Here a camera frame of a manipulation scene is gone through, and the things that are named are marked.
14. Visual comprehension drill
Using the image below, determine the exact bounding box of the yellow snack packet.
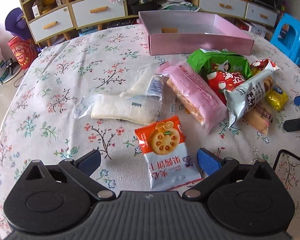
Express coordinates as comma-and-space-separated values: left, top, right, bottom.
265, 86, 288, 112

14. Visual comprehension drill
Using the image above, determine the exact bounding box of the tan biscuit packet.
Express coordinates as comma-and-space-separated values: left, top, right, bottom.
243, 100, 273, 135

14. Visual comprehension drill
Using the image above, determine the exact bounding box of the orange white biscuit packet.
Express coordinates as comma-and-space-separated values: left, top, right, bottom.
135, 115, 201, 191

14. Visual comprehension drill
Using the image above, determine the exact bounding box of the white jam cookie pack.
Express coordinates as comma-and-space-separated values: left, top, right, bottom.
223, 69, 275, 127

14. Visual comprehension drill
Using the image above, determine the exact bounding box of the red white candy packet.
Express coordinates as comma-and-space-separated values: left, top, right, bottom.
250, 59, 279, 76

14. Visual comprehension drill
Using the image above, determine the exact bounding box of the pink wafer packet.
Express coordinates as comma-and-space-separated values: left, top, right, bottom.
157, 59, 228, 134

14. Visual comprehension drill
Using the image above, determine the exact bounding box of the clear white cracker pack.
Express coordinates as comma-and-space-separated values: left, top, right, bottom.
74, 94, 162, 126

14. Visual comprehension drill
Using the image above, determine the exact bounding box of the red white snack packet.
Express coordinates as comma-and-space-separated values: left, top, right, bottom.
207, 70, 245, 105

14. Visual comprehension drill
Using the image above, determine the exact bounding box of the green biscuit package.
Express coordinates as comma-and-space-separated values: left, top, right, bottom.
187, 49, 253, 80

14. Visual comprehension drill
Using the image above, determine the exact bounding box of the gold snack bar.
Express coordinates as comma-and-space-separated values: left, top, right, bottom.
161, 28, 178, 34

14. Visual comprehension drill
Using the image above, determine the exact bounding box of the floral tablecloth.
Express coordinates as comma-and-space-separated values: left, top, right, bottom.
0, 25, 300, 238

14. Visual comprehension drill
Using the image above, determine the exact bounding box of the blue plastic stool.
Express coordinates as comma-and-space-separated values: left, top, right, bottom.
270, 13, 300, 68

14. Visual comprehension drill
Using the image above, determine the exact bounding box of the red round lantern bag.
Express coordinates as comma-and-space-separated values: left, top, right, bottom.
7, 36, 38, 70

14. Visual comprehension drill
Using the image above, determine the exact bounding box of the pink cardboard box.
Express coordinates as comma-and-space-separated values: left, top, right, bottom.
139, 10, 254, 56

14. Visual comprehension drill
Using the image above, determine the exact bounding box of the purple hat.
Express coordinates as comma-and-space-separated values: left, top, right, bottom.
5, 8, 32, 40

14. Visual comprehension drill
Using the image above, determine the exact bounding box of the wooden tv cabinet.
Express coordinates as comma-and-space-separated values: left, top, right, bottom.
20, 0, 279, 43

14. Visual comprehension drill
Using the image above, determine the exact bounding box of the black storage case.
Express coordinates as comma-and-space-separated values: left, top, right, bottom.
127, 0, 159, 15

